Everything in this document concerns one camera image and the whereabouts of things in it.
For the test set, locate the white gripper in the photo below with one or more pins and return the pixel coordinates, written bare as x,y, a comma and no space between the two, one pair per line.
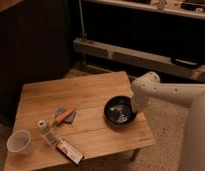
138,103

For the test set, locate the black ceramic bowl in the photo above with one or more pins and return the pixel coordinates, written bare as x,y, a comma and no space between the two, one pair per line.
118,111

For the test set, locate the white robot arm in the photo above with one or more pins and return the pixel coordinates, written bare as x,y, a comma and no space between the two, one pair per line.
149,86

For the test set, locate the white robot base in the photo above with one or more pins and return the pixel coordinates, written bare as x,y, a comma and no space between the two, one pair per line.
193,148

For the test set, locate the grey metal shelf beam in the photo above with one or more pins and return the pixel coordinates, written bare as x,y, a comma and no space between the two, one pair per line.
137,58

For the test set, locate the wooden table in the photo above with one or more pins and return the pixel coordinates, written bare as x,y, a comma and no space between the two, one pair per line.
89,132

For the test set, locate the orange carrot toy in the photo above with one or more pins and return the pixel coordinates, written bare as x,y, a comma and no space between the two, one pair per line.
60,118

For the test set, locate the blue sponge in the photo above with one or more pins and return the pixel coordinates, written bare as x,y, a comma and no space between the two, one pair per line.
69,119

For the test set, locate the red and black box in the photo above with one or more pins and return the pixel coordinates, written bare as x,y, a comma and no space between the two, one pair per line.
69,151

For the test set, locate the clear spice shaker bottle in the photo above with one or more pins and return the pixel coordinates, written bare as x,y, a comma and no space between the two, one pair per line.
47,132

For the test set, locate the metal pole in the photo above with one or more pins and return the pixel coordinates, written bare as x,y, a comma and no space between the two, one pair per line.
84,35

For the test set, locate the translucent plastic cup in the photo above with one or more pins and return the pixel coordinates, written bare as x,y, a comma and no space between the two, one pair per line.
20,142

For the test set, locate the black handle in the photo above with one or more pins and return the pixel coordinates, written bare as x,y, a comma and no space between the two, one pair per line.
186,64

